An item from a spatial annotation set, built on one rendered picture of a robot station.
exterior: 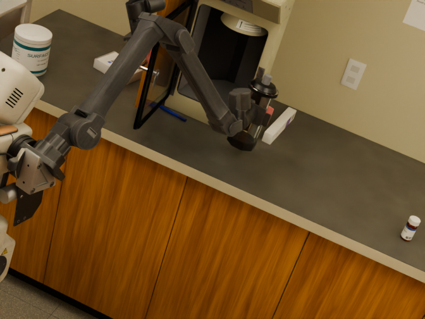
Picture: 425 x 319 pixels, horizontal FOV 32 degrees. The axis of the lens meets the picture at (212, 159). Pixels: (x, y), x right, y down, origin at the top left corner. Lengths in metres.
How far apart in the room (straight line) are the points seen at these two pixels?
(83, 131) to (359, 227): 1.03
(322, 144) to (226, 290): 0.66
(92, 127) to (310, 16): 1.27
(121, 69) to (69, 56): 1.00
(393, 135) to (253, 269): 0.83
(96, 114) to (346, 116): 1.38
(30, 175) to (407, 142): 1.66
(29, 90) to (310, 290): 1.23
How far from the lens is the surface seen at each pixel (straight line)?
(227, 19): 2.63
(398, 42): 2.93
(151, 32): 2.03
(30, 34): 2.76
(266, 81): 2.50
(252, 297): 2.74
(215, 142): 2.67
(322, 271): 2.59
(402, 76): 2.97
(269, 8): 2.44
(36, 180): 1.93
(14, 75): 1.92
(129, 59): 2.01
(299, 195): 2.55
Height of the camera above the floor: 2.31
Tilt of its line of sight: 32 degrees down
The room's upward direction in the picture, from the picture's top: 18 degrees clockwise
